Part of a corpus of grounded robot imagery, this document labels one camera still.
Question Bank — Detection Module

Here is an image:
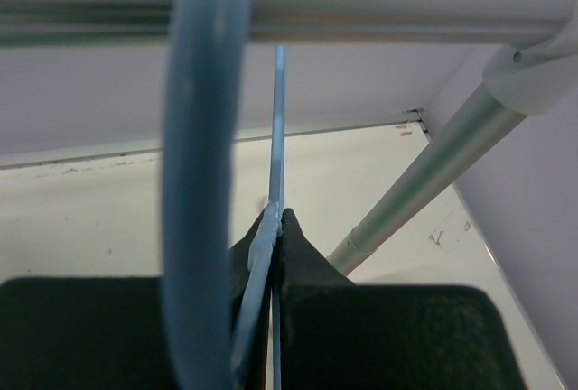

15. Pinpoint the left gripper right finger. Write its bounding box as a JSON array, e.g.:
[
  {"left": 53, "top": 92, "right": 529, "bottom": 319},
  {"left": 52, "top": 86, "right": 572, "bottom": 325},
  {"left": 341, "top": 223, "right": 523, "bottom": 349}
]
[{"left": 275, "top": 209, "right": 526, "bottom": 389}]

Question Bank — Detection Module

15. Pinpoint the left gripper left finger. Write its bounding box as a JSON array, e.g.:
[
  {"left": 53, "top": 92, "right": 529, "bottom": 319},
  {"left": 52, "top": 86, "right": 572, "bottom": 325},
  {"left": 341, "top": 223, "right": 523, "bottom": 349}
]
[{"left": 0, "top": 209, "right": 276, "bottom": 390}]

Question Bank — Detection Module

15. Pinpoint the blue hanger of pink shirt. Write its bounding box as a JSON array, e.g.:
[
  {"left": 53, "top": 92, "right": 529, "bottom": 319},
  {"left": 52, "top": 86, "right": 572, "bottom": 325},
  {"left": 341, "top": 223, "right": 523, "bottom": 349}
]
[{"left": 161, "top": 0, "right": 277, "bottom": 389}]

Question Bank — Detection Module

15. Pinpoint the metal clothes rack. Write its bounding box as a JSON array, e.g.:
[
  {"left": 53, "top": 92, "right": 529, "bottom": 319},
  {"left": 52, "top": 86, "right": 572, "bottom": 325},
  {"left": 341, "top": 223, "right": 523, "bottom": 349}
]
[{"left": 1, "top": 0, "right": 577, "bottom": 274}]

